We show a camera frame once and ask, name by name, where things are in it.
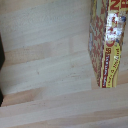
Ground yellow red cereal box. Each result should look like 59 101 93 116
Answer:
87 0 128 89

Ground black object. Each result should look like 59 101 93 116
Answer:
0 33 6 108

